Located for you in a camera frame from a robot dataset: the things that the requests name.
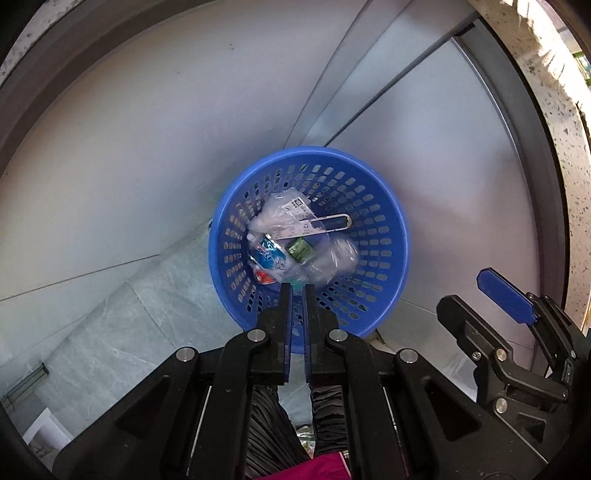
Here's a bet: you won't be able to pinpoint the clear bottle with teal cap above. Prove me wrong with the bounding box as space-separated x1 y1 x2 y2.
249 233 291 282

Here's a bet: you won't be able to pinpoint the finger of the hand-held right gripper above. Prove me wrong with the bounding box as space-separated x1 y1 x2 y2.
477 268 579 371
436 295 570 403

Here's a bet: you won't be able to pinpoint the long green plastic package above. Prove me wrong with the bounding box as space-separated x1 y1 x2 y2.
272 189 352 238

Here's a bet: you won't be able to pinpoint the magenta garment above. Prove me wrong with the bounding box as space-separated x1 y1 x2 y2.
263 452 352 480

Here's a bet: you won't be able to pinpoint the clear plastic bag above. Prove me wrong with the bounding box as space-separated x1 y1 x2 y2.
249 189 361 287

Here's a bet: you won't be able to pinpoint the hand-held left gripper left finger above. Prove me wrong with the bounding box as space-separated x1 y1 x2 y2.
53 282 294 480

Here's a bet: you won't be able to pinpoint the blue plastic basket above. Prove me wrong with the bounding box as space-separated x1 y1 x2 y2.
208 147 411 355

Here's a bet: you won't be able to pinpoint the white box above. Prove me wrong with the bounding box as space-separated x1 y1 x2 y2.
22 407 71 449

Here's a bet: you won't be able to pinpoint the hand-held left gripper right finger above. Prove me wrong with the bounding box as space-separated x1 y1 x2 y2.
303 284 561 480

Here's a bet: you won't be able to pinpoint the dark striped trousers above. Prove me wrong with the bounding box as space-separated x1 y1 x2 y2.
244 384 348 480

